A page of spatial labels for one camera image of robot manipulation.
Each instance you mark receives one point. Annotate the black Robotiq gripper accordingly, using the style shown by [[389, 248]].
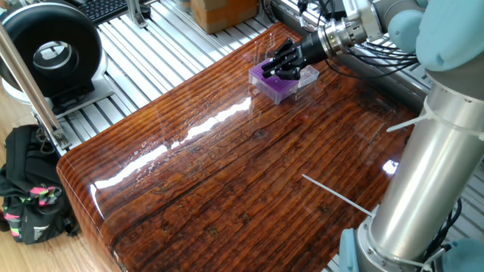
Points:
[[313, 49]]

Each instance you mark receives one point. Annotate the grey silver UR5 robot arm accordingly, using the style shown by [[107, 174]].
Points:
[[427, 170]]

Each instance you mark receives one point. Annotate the purple pipette tip holder box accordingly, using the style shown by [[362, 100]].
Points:
[[272, 85]]

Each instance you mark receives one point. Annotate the black power adapter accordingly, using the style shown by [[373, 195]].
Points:
[[332, 7]]

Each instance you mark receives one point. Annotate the brown cardboard box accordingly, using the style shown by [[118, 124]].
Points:
[[223, 15]]

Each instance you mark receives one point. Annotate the black round knob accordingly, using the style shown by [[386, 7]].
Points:
[[145, 10]]

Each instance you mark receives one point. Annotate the black keyboard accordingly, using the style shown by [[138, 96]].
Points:
[[102, 9]]

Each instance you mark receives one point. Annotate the black round blower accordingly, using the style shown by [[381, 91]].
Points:
[[22, 30]]

